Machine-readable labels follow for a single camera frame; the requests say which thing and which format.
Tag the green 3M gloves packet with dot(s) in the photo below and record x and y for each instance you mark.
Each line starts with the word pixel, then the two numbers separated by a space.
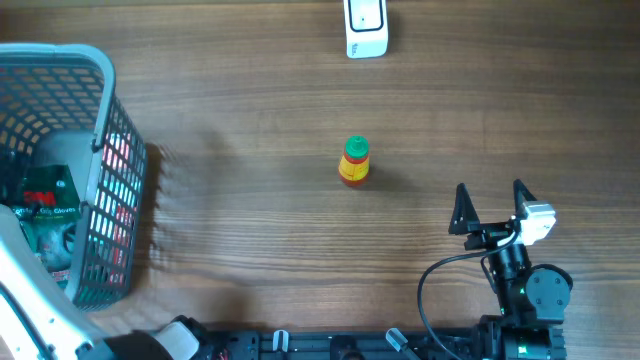
pixel 47 206

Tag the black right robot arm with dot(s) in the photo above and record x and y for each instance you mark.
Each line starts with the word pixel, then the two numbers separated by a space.
pixel 532 298

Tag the grey plastic mesh basket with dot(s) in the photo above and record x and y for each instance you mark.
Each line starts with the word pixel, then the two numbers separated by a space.
pixel 58 106

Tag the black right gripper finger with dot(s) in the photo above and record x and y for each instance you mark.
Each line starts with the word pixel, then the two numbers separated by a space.
pixel 464 218
pixel 521 195

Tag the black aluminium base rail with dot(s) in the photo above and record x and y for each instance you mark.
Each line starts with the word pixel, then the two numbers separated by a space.
pixel 451 343

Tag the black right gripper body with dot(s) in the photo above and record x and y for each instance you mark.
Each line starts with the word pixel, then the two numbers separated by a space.
pixel 488 236

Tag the red sauce bottle green cap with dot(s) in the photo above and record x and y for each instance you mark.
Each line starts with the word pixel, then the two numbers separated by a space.
pixel 354 164

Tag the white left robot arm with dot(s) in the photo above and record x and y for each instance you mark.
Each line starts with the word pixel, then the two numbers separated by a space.
pixel 39 322

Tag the white barcode scanner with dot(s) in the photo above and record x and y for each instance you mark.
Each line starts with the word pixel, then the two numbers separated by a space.
pixel 366 28

